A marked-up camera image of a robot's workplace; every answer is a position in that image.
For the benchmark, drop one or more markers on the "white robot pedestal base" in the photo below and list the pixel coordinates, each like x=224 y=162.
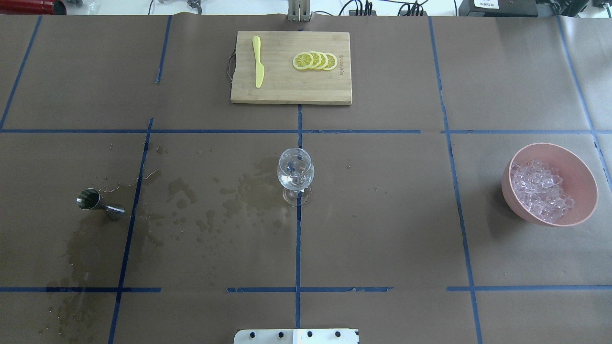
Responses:
x=298 y=336

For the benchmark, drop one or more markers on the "black box on bench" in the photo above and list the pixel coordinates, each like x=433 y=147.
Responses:
x=498 y=8

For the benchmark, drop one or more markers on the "steel double jigger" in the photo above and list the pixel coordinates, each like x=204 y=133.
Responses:
x=91 y=199

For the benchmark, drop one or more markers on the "yellow plastic knife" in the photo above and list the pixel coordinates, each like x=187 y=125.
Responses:
x=259 y=67

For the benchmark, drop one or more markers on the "aluminium camera post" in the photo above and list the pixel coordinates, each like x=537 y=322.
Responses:
x=299 y=11

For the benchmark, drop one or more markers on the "red cylinder on bench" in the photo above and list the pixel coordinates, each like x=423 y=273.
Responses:
x=33 y=7

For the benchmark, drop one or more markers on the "bamboo cutting board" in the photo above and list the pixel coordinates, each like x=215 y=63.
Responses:
x=282 y=83

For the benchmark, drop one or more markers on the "pile of clear ice cubes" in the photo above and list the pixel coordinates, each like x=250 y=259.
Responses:
x=540 y=189

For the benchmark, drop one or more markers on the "pink bowl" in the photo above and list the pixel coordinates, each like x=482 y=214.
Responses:
x=578 y=183

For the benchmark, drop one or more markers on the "clear wine glass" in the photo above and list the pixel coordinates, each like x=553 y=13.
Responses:
x=296 y=171

